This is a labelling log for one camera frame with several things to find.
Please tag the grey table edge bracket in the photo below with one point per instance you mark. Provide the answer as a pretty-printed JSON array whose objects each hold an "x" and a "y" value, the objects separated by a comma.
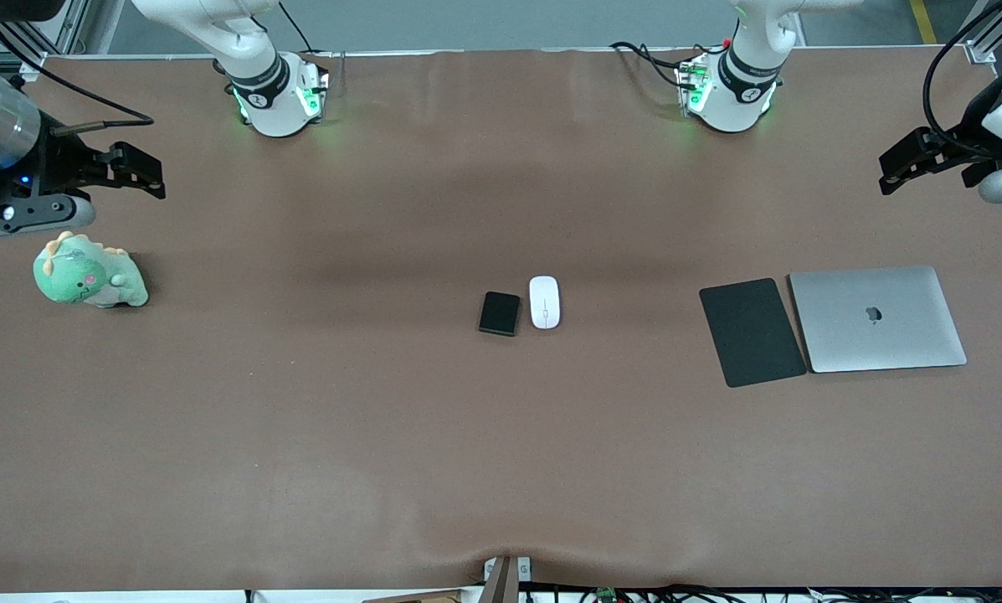
[{"x": 505, "y": 578}]

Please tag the small black box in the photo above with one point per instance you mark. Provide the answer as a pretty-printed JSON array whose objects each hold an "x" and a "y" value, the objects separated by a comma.
[{"x": 500, "y": 313}]

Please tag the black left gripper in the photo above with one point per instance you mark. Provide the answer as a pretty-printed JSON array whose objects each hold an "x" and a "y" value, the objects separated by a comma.
[{"x": 975, "y": 115}]

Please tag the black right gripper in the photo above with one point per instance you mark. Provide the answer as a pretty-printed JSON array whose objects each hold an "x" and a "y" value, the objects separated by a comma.
[{"x": 51, "y": 159}]

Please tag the white computer mouse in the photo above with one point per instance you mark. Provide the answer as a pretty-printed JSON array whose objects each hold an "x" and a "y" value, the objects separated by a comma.
[{"x": 544, "y": 293}]

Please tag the green dinosaur plush toy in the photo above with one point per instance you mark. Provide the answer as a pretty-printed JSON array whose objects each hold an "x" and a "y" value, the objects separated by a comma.
[{"x": 78, "y": 276}]

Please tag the brown table cover mat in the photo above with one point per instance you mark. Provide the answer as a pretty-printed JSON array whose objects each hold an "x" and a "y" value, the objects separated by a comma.
[{"x": 383, "y": 419}]

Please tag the silver laptop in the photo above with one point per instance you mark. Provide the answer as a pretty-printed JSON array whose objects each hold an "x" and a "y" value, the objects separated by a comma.
[{"x": 877, "y": 335}]

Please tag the aluminium frame profile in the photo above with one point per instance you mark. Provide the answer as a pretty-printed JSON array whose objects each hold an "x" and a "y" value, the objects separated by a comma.
[
  {"x": 69, "y": 25},
  {"x": 982, "y": 50}
]

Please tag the black mouse pad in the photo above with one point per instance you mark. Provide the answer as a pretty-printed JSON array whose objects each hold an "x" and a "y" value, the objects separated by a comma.
[{"x": 752, "y": 333}]

